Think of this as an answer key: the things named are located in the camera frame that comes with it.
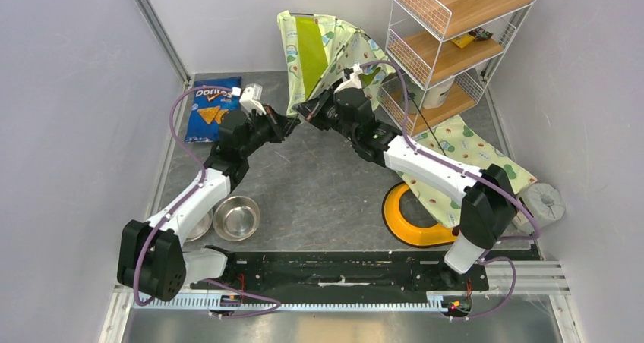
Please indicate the white wire wooden shelf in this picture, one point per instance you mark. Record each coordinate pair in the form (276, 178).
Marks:
(418, 40)

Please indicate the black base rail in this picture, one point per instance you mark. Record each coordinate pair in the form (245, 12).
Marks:
(347, 277)

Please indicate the dark snack packet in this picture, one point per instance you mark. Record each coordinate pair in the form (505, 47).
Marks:
(479, 34)

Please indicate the grey wrapped roll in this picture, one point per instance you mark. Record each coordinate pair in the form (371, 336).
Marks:
(544, 203)

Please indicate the blue Doritos chip bag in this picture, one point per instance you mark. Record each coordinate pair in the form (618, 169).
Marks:
(209, 107)

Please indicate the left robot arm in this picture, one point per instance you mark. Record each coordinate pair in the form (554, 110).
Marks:
(152, 260)

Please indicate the right steel bowl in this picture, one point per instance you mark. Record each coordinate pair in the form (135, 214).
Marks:
(236, 218)

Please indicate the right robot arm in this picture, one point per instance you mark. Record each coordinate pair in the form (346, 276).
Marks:
(484, 195)

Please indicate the yellow snack packet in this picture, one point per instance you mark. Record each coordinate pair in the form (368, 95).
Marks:
(463, 40)

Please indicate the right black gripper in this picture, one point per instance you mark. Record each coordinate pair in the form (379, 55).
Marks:
(314, 108)

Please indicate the left steel bowl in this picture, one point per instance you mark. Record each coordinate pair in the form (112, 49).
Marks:
(202, 227)

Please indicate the green glass jar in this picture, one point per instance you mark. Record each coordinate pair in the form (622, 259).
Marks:
(415, 96)

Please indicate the green avocado pet tent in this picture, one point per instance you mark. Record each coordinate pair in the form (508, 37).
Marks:
(319, 47)

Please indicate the steel bowl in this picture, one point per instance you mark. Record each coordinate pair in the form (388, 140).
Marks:
(236, 218)
(202, 227)

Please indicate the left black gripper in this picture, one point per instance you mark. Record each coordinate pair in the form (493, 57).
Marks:
(280, 126)

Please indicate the white paper roll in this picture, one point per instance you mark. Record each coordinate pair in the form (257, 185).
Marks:
(436, 96)

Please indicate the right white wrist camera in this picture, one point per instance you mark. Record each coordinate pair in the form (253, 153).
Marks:
(350, 78)

